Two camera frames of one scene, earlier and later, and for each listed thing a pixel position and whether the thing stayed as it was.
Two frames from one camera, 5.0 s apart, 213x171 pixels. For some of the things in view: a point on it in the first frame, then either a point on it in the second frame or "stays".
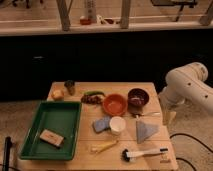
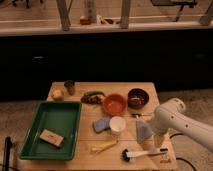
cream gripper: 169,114 -> 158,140
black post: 7,150 stays
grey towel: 144,130 stays
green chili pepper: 94,93 stays
